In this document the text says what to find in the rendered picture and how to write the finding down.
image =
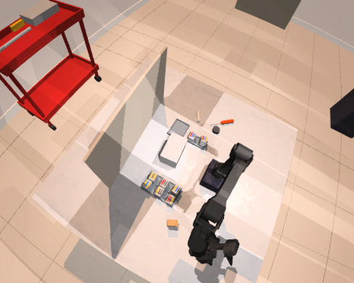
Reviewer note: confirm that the brown rectangular block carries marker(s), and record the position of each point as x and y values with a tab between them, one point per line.
172	222

